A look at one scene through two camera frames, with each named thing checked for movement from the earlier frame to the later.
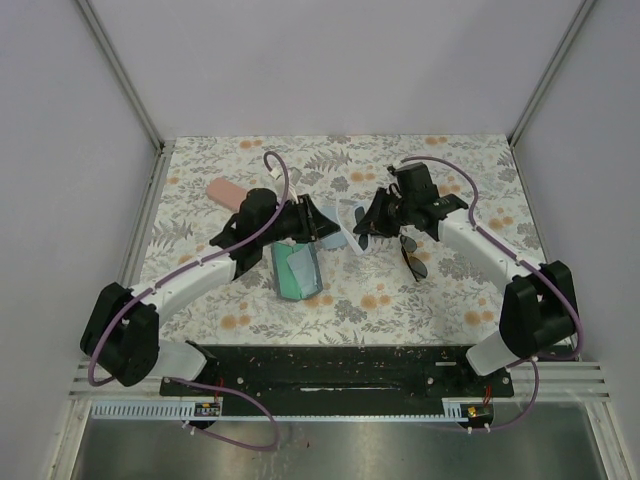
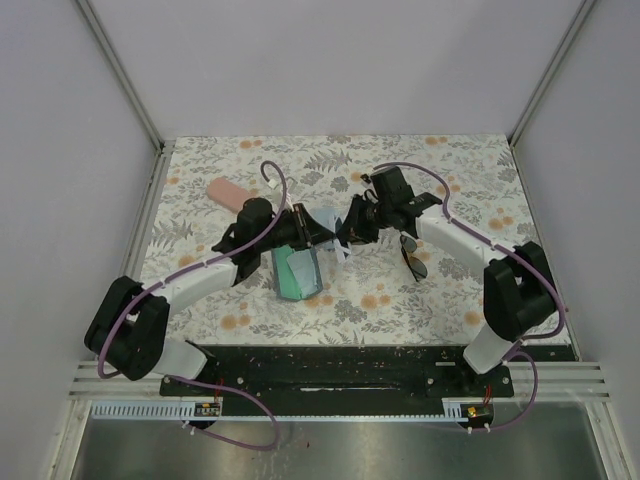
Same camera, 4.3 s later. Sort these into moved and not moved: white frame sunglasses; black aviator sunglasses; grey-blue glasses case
Moved: white frame sunglasses
Not moved: grey-blue glasses case; black aviator sunglasses
